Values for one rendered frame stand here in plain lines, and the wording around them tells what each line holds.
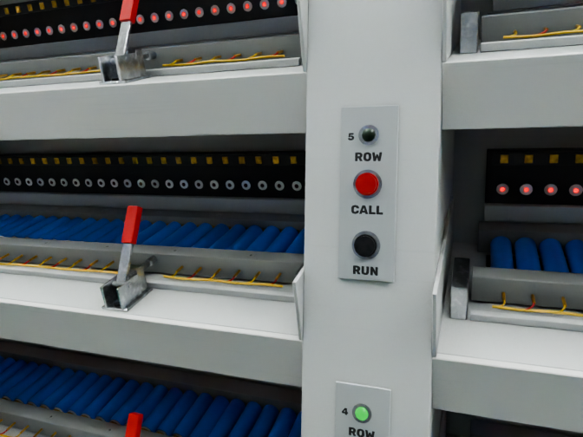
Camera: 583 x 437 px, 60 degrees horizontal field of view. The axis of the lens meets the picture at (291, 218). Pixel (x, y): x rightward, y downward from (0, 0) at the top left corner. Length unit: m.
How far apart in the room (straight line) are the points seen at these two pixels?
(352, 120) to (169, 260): 0.24
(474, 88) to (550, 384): 0.20
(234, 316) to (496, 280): 0.21
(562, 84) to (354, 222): 0.16
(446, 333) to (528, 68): 0.19
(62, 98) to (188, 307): 0.22
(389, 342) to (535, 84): 0.20
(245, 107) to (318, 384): 0.22
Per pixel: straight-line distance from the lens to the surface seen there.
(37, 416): 0.68
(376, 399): 0.38
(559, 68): 0.36
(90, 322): 0.50
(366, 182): 0.35
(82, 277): 0.55
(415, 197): 0.35
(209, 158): 0.58
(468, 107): 0.36
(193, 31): 0.63
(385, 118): 0.36
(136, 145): 0.70
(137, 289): 0.49
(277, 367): 0.41
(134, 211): 0.48
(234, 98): 0.40
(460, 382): 0.38
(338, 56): 0.37
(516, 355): 0.38
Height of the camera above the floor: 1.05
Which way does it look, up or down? 4 degrees down
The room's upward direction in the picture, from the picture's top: 1 degrees clockwise
